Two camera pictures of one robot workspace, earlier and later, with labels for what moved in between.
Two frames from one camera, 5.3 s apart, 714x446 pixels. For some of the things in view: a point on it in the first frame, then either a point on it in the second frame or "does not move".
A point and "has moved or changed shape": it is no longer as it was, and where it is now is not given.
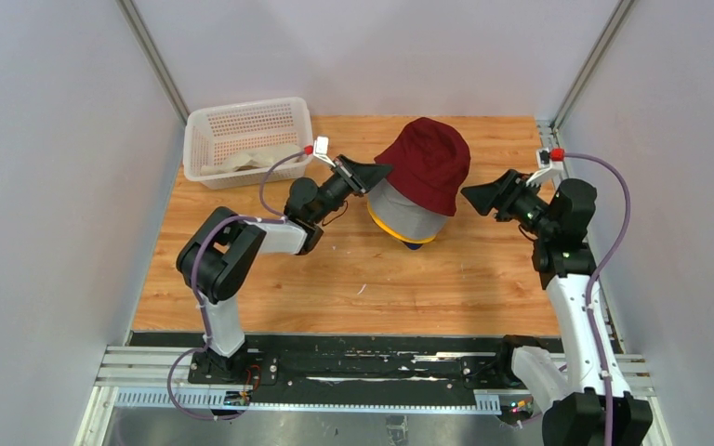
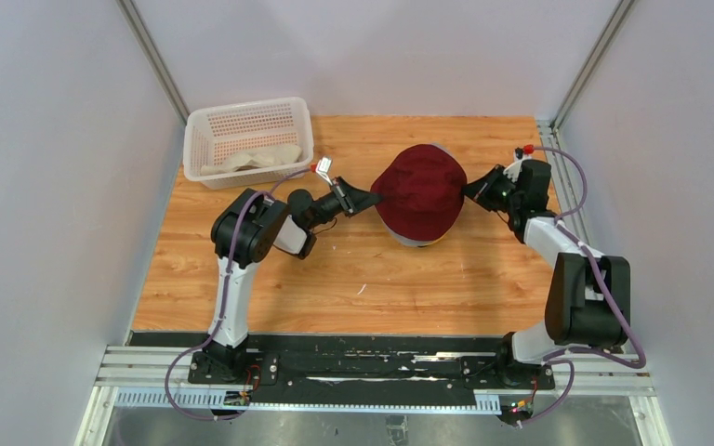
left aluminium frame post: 146,45 does not move
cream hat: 261,158 does not move
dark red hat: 430,163 has moved or changed shape
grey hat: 406,215 to 409,242
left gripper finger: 372,171 to 358,195
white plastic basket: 228,147 does not move
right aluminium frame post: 618,13 does not move
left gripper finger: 366,176 to 357,201
